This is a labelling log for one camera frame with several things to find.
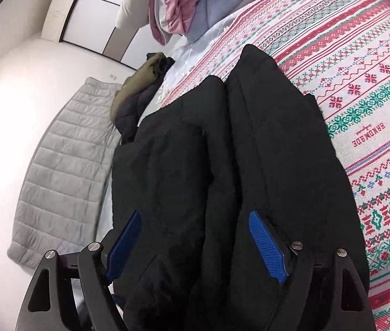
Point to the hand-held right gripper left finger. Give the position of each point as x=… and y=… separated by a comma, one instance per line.
x=123, y=244

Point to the light grey bedding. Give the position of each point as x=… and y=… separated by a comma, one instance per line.
x=136, y=3

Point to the white sliding door dark frame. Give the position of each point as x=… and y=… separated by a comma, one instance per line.
x=91, y=20

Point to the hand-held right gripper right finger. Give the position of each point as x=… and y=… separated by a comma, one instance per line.
x=267, y=248

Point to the black jacket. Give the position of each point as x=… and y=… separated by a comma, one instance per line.
x=215, y=165

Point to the pink quilt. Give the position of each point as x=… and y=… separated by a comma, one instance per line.
x=177, y=10

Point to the grey puffer jacket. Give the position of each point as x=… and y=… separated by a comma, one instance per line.
x=64, y=172

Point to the patterned red green white blanket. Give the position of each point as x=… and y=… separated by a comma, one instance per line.
x=353, y=62

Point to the olive jacket with dark lining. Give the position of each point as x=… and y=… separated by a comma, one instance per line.
x=136, y=86

